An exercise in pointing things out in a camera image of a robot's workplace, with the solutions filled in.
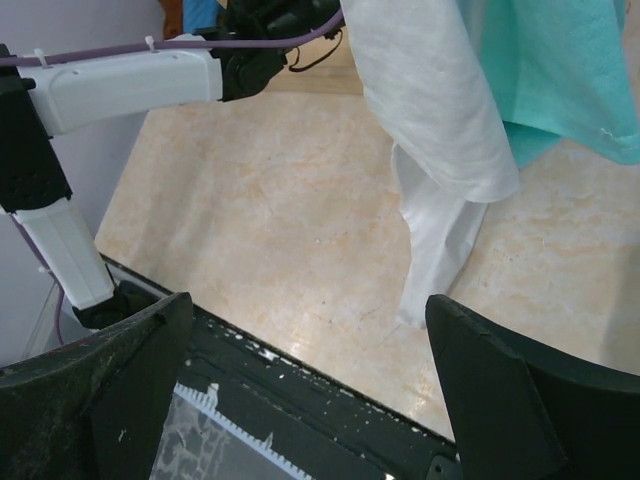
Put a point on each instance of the brown cloth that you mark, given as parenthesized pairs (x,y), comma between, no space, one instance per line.
(173,18)

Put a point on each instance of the blue cloth by rack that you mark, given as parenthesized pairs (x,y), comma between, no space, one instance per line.
(200,14)

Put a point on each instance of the white t-shirt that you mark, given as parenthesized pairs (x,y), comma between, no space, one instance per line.
(418,62)

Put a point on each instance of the teal t-shirt on hanger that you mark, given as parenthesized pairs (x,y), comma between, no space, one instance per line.
(557,70)

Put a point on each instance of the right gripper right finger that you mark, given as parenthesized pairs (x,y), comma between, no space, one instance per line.
(520,409)

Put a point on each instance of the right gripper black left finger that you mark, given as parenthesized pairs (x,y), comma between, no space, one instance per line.
(95,408)

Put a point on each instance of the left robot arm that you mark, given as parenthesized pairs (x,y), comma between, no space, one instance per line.
(43,97)

